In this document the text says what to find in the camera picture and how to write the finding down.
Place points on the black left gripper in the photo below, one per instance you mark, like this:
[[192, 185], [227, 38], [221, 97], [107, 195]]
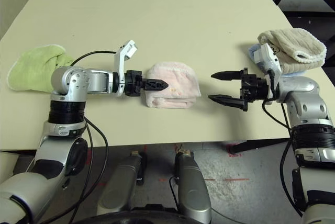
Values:
[[133, 82]]

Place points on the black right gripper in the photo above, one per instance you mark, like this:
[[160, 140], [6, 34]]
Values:
[[254, 89]]

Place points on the pink sock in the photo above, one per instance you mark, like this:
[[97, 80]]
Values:
[[178, 88]]

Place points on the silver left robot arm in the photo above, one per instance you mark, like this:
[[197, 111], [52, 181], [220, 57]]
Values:
[[78, 80]]

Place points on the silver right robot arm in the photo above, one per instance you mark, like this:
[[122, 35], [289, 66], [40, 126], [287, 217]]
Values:
[[301, 88]]

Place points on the black table foot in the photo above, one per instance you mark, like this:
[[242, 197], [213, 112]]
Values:
[[261, 144]]

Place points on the beige sock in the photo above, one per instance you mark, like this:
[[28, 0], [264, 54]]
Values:
[[295, 43]]

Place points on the grey right robot leg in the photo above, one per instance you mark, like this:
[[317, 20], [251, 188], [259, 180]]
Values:
[[193, 190]]

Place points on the grey robot leg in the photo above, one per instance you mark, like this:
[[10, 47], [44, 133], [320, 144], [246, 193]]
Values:
[[120, 184], [193, 190]]

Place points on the grey left robot leg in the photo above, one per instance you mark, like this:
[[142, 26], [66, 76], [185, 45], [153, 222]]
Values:
[[120, 184]]

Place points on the green sock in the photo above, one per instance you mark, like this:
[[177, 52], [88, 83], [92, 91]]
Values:
[[31, 69]]

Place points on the dark robot pelvis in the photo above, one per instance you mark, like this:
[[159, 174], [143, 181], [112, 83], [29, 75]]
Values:
[[136, 216]]

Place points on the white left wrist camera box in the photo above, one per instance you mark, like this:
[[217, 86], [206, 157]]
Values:
[[121, 61]]

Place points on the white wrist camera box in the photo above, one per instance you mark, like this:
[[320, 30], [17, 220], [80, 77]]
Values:
[[121, 61], [264, 56]]

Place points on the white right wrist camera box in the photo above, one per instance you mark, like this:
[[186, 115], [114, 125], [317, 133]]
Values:
[[264, 56]]

